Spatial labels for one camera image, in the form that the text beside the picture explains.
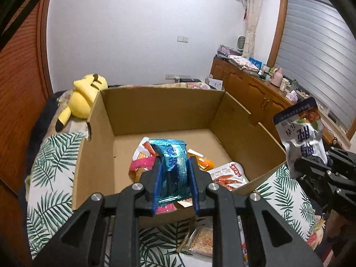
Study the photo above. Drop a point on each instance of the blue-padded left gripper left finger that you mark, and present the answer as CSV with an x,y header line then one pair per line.
x,y
82,240

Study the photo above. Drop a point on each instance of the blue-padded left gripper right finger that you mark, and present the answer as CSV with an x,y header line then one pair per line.
x,y
270,240

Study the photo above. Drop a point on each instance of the white blue snack pouch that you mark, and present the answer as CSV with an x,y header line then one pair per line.
x,y
300,130

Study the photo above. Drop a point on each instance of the clear gold sesame snack pack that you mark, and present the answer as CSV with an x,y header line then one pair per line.
x,y
198,241

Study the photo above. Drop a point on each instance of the white chicken feet snack pack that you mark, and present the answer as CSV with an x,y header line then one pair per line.
x,y
230,175

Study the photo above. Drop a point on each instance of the magenta small snack packet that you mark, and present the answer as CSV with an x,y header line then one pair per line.
x,y
145,163

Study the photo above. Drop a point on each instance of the teal foil snack packet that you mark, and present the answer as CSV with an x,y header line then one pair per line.
x,y
173,185

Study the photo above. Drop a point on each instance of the orange chicken feet snack pack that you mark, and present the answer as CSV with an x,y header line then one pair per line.
x,y
172,155

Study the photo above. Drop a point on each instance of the pink brown snack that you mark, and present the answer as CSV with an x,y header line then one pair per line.
x,y
135,174

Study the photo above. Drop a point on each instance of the floral bed sheet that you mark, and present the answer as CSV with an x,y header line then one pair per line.
x,y
318,232

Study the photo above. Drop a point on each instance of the palm leaf print tablecloth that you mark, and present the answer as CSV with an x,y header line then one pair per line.
x,y
49,198

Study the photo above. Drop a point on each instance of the wooden sideboard cabinet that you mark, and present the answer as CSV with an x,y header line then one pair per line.
x,y
261,98

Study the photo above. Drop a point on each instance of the brown cardboard box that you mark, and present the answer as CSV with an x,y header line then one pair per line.
x,y
168,121

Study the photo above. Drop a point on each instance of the pink kettle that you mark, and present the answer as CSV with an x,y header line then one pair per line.
x,y
277,77

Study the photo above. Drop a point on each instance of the grey window blind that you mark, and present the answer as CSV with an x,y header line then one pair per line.
x,y
318,50

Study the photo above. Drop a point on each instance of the folded floral cloth stack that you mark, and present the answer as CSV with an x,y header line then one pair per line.
x,y
242,63

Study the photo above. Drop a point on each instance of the yellow Pikachu plush toy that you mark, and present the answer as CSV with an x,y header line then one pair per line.
x,y
82,98

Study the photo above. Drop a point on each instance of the wooden louvered wardrobe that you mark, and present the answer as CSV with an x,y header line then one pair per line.
x,y
25,88

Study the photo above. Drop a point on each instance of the small white desk fan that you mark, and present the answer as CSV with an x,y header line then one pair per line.
x,y
240,44

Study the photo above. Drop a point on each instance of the cream curtain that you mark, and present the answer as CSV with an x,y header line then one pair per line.
x,y
253,14

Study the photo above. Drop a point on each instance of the white wall switch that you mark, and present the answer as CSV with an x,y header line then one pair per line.
x,y
182,39

